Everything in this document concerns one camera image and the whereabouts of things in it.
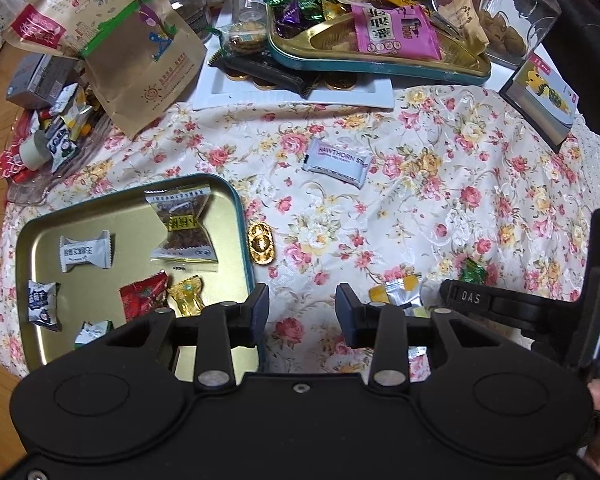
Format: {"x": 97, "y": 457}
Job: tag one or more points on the white printed candy packet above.
{"x": 85, "y": 252}

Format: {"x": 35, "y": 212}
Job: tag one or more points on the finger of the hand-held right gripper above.
{"x": 510, "y": 307}

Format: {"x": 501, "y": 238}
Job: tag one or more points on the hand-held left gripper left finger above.
{"x": 261, "y": 315}

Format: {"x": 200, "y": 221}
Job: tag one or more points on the small picture box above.
{"x": 542, "y": 102}

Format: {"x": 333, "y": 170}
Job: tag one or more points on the row of gold foil coins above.
{"x": 340, "y": 80}

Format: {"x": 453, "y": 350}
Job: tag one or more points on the white rectangular plate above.
{"x": 350, "y": 97}

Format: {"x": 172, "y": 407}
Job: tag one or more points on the small kraft paper packet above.
{"x": 462, "y": 22}

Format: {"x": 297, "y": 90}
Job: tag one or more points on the yellow and silver packet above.
{"x": 400, "y": 292}

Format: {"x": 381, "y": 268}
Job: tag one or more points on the large kraft paper snack bag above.
{"x": 125, "y": 50}

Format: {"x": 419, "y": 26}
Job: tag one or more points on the grey cardboard box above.
{"x": 42, "y": 77}

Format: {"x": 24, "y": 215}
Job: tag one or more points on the floral tablecloth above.
{"x": 430, "y": 185}

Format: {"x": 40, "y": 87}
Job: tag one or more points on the pile of small snack packets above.
{"x": 72, "y": 107}

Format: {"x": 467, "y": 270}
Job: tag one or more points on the green wrapper candy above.
{"x": 472, "y": 271}

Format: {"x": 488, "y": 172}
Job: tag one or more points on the pink snack packet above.
{"x": 395, "y": 32}

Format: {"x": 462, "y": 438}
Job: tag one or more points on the large clear plastic cookie jar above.
{"x": 522, "y": 15}

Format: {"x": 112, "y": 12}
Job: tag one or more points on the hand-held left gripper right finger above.
{"x": 345, "y": 315}

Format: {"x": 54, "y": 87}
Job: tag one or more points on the white rectangular snack packet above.
{"x": 336, "y": 162}

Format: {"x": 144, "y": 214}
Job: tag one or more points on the red patterned packet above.
{"x": 12, "y": 161}

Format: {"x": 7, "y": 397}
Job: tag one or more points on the gold ingot candy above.
{"x": 261, "y": 242}

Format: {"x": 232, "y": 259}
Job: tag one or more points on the red candy packet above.
{"x": 142, "y": 297}

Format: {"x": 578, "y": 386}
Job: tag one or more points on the green-rimmed gold tin tray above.
{"x": 120, "y": 240}

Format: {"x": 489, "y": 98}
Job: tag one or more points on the blue and white candy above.
{"x": 42, "y": 305}

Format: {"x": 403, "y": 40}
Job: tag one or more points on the clear glass plate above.
{"x": 35, "y": 187}

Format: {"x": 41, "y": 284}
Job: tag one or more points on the gold wrapper candy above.
{"x": 186, "y": 296}

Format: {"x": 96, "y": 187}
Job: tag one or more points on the pile of wrapped candies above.
{"x": 300, "y": 2}

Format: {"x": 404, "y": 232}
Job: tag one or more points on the gold tin box with candy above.
{"x": 380, "y": 62}

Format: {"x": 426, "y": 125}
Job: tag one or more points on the blue and white milk packet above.
{"x": 62, "y": 147}

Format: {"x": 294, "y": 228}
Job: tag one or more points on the clear packet of brown snack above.
{"x": 185, "y": 230}

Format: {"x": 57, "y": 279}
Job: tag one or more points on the black snack bar packet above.
{"x": 275, "y": 70}

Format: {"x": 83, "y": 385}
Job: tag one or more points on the white lace cloth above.
{"x": 594, "y": 145}

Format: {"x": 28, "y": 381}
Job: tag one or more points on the green and white candy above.
{"x": 92, "y": 334}

